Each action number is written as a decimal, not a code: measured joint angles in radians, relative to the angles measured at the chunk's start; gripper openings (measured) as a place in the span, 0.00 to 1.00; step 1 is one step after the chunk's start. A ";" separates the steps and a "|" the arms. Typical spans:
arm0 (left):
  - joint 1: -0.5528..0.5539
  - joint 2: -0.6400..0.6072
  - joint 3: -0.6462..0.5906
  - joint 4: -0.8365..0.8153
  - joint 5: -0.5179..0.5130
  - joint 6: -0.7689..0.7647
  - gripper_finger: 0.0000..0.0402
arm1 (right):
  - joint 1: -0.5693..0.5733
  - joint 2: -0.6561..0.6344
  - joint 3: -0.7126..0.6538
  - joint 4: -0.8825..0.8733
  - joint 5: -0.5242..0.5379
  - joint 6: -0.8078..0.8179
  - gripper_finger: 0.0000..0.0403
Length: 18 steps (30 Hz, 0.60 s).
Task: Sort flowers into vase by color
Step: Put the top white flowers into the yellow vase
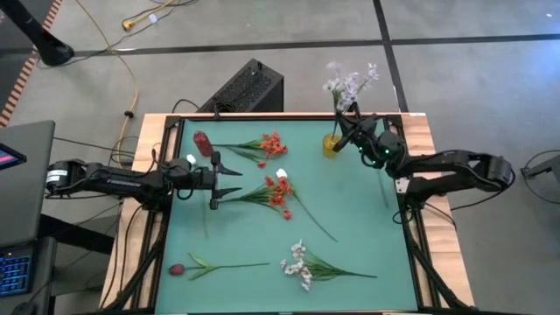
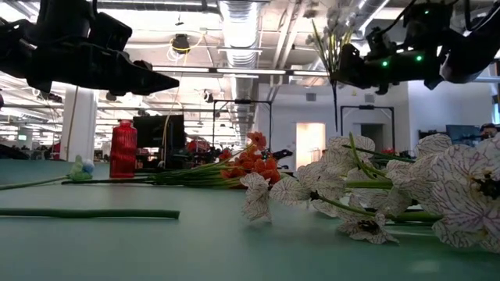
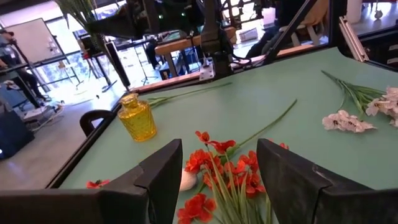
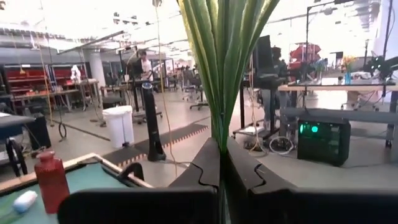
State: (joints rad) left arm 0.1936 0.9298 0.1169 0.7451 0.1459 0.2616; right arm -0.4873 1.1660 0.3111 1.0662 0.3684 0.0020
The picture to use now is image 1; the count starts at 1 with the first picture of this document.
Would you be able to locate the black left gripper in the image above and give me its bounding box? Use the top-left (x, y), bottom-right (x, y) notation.
top-left (168, 150), bottom-right (243, 211)

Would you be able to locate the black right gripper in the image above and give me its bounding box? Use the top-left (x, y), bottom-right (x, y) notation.
top-left (332, 102), bottom-right (406, 170)

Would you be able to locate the white artificial flower bunch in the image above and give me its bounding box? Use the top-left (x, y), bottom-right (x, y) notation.
top-left (279, 238), bottom-right (378, 292)
top-left (322, 60), bottom-right (381, 137)

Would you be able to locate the red artificial tulip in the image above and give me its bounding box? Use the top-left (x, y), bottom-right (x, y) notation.
top-left (168, 252), bottom-right (271, 282)

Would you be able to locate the yellow glass vase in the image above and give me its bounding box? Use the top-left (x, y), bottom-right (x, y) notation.
top-left (322, 132), bottom-right (342, 159)

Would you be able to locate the red glass vase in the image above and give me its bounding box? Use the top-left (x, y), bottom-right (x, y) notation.
top-left (192, 129), bottom-right (215, 158)

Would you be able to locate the orange artificial flower bunch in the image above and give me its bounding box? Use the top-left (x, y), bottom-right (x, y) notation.
top-left (217, 168), bottom-right (339, 243)
top-left (213, 130), bottom-right (290, 170)

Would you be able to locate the green table mat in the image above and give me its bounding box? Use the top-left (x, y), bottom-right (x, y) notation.
top-left (155, 118), bottom-right (420, 314)

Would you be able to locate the black computer case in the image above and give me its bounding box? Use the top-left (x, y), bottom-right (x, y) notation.
top-left (197, 58), bottom-right (285, 114)

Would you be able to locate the grey laptop lid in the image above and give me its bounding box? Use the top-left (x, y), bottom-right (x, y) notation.
top-left (0, 120), bottom-right (57, 249)

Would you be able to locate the black stand with round base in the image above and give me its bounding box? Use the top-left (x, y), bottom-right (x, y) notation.
top-left (0, 0), bottom-right (75, 67)

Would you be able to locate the small lit screen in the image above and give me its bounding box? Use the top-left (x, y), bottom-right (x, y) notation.
top-left (0, 142), bottom-right (28, 172)

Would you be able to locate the blue backlit keyboard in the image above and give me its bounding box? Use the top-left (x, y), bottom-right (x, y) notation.
top-left (0, 244), bottom-right (36, 298)

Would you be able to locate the black computer cable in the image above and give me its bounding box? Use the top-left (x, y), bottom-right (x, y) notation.
top-left (171, 98), bottom-right (202, 114)

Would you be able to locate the long yellow cable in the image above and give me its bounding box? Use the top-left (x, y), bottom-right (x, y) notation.
top-left (74, 0), bottom-right (140, 165)

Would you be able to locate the yellow cable with plug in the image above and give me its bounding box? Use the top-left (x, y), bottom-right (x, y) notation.
top-left (121, 0), bottom-right (176, 32)

